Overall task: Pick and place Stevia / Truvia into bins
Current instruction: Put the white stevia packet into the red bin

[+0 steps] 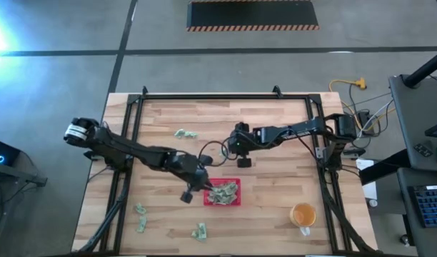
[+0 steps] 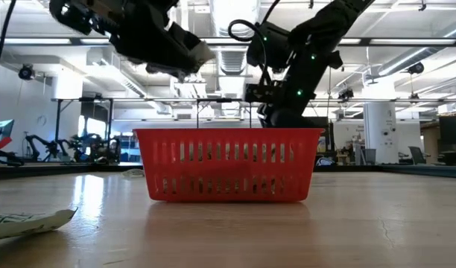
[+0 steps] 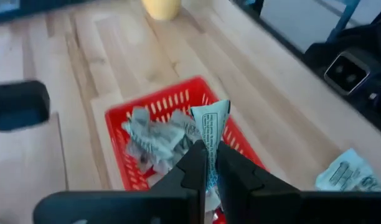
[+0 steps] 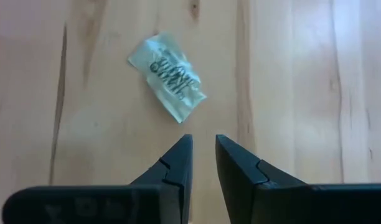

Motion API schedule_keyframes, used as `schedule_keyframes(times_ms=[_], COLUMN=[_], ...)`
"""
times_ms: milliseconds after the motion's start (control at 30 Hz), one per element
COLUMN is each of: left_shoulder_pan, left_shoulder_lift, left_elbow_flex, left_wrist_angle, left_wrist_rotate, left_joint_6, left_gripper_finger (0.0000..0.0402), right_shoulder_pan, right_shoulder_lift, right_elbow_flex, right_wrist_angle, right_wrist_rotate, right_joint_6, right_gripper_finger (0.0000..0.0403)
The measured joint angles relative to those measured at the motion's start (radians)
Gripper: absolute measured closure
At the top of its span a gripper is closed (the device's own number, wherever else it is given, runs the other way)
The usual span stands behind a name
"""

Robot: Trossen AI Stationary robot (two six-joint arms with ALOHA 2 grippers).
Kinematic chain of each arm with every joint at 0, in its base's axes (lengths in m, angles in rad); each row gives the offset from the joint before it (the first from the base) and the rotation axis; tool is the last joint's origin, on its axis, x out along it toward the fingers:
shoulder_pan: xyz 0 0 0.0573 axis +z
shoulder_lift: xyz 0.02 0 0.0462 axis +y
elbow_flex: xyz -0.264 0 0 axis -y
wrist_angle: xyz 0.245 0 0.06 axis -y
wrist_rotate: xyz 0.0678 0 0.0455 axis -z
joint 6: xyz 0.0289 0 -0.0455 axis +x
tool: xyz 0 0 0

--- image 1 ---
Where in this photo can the black aluminium table frame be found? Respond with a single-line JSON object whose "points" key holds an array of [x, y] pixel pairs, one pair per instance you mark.
{"points": [[222, 96]]}

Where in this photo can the glass mug with orange liquid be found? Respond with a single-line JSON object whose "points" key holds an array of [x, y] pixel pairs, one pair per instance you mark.
{"points": [[302, 215]]}

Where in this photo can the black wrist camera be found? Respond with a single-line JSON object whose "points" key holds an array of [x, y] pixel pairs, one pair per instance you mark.
{"points": [[244, 163], [186, 197]]}

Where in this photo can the dark grey desk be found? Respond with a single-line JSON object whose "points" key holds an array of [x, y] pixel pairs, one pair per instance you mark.
{"points": [[418, 242]]}

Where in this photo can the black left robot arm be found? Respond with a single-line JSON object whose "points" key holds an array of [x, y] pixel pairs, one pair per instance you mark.
{"points": [[133, 153]]}

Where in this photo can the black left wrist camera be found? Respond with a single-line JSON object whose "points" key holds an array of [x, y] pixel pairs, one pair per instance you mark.
{"points": [[186, 197]]}

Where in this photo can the red slotted plastic basket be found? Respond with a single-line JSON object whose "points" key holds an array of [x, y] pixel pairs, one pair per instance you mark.
{"points": [[206, 201]]}

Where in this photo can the black caster wheel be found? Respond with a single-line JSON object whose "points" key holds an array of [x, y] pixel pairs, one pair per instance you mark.
{"points": [[405, 240]]}

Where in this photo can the white paper box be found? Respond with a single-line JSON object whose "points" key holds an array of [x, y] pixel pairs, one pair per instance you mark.
{"points": [[368, 189]]}

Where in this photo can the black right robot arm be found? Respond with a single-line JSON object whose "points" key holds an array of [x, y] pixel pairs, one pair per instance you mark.
{"points": [[293, 128]]}

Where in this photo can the black device blue light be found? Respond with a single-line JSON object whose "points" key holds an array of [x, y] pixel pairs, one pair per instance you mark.
{"points": [[4, 151]]}

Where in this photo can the black monitor pole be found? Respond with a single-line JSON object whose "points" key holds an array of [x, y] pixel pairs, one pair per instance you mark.
{"points": [[425, 68]]}

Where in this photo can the black hazard-striped floor ramp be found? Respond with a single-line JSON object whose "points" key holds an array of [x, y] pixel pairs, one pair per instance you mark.
{"points": [[252, 14]]}

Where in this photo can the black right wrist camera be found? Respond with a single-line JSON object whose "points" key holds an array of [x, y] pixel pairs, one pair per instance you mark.
{"points": [[244, 163]]}

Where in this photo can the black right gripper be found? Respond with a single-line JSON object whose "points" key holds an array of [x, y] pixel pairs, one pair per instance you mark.
{"points": [[245, 137]]}

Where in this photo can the black power strip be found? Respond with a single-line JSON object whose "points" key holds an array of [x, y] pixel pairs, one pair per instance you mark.
{"points": [[365, 119]]}

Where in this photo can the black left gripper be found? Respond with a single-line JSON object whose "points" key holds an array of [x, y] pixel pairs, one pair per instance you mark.
{"points": [[198, 177]]}

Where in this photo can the black keyboard blue keys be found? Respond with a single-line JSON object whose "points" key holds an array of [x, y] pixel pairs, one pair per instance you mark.
{"points": [[432, 207]]}

